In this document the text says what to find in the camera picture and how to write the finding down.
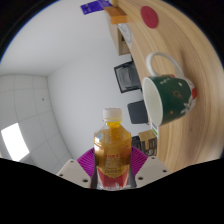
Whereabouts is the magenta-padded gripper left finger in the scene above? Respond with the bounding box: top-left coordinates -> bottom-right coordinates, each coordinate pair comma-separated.
56,148 -> 98,190

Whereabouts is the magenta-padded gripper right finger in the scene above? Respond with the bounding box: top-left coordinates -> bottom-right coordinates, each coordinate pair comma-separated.
128,146 -> 172,188

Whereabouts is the amber drink bottle white cap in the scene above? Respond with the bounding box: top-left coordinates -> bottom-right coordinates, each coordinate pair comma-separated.
93,107 -> 133,190

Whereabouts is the white printed pamphlet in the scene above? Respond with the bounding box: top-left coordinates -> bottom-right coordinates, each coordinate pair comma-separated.
150,121 -> 160,138

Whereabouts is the dark office chair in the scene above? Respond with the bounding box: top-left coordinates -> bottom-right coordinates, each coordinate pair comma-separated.
127,99 -> 149,125

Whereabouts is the rectangular ceiling light panel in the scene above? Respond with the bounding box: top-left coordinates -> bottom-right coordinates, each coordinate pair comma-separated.
0,122 -> 30,162

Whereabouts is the green christmas mug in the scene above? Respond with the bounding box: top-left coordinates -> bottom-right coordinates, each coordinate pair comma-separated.
142,51 -> 198,128

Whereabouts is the grey mesh office chair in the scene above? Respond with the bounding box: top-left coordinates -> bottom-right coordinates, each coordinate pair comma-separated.
113,60 -> 143,94

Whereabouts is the wooden side desk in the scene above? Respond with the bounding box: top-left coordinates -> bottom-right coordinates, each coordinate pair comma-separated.
108,13 -> 134,57

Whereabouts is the flat round red coaster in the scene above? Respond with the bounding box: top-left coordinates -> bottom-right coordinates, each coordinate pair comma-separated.
140,5 -> 160,29

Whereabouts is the orange cardboard box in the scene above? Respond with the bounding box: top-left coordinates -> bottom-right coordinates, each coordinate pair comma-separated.
104,5 -> 128,25

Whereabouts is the purple upright box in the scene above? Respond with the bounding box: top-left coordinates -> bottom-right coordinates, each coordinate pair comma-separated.
80,0 -> 113,16

